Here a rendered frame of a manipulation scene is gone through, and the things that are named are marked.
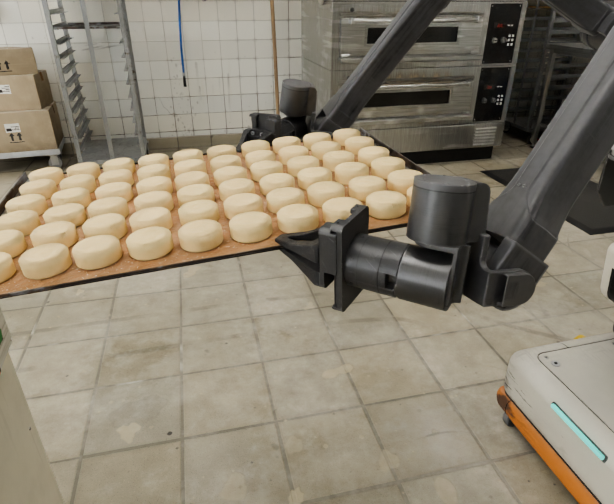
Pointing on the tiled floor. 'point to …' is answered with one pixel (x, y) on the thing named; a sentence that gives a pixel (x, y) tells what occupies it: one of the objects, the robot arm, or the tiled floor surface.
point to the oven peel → (275, 56)
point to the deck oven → (422, 73)
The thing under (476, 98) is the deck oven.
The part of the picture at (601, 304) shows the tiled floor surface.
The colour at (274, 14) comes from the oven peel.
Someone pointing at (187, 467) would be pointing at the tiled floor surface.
